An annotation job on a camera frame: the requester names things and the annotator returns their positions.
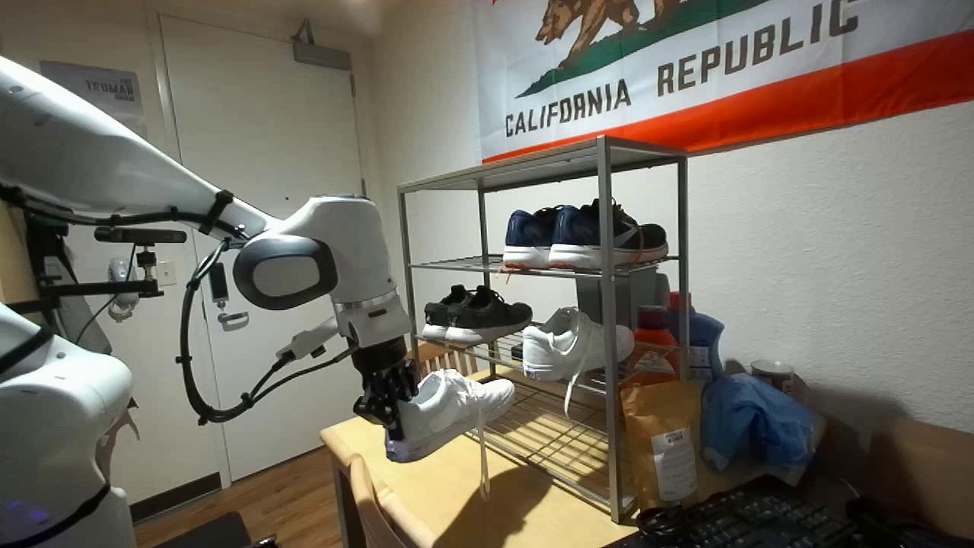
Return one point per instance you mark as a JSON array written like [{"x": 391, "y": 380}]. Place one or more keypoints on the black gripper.
[{"x": 388, "y": 382}]

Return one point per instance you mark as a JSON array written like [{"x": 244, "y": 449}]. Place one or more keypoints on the white tennis shoe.
[
  {"x": 443, "y": 408},
  {"x": 570, "y": 345}
]

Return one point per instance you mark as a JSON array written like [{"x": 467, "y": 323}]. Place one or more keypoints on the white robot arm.
[{"x": 76, "y": 165}]

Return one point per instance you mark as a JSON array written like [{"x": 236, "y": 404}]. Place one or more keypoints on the black white sneaker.
[
  {"x": 439, "y": 315},
  {"x": 487, "y": 318}
]

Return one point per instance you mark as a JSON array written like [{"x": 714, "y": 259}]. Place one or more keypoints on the blue orange running shoe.
[{"x": 589, "y": 235}]

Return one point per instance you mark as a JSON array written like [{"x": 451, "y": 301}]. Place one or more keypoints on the California Republic flag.
[{"x": 711, "y": 75}]

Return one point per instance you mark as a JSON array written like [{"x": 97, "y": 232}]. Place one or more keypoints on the blue cloth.
[{"x": 748, "y": 417}]

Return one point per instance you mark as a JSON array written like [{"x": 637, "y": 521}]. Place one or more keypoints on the black computer keyboard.
[{"x": 775, "y": 516}]

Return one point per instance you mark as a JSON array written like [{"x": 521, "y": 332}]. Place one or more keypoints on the metal wire shoe rack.
[{"x": 542, "y": 270}]

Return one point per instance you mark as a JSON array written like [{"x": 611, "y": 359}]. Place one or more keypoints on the silver door handle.
[{"x": 233, "y": 321}]

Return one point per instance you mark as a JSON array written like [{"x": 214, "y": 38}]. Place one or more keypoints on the black camera on stand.
[{"x": 131, "y": 277}]

